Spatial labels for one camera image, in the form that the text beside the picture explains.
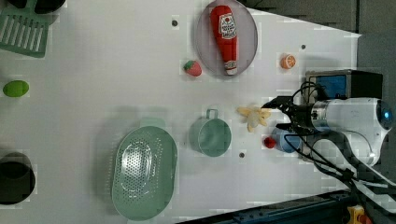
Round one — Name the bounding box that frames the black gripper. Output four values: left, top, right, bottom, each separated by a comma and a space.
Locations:
262, 96, 315, 134

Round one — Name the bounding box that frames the yellow plush peeled banana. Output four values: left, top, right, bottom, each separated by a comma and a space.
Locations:
236, 106, 271, 133

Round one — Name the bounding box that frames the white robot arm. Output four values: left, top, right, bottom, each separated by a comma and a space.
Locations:
263, 96, 395, 215

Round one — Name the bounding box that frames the blue cup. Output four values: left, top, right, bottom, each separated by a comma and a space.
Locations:
272, 128, 302, 153

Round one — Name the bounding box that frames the small red tomato toy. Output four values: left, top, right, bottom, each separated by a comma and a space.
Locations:
263, 137, 276, 148

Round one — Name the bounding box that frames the orange slice toy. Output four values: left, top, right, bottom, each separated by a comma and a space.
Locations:
280, 54, 296, 69

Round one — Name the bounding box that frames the red plush strawberry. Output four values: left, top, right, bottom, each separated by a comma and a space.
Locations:
183, 61, 202, 77

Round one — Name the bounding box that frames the red plush ketchup bottle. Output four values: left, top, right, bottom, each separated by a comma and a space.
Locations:
210, 5, 237, 76

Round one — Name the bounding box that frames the green perforated colander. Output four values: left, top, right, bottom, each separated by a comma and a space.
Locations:
111, 126, 177, 221

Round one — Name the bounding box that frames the black cylinder top left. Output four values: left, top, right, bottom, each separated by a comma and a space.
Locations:
7, 0, 66, 14

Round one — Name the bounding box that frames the green lime toy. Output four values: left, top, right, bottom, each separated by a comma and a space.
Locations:
3, 80, 30, 98

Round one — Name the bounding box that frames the black round object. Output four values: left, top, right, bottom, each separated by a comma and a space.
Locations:
0, 152, 35, 205

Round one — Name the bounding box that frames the green slotted dish rack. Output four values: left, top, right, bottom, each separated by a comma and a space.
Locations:
0, 0, 50, 58

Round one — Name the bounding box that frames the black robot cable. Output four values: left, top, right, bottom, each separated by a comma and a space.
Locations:
283, 81, 396, 200

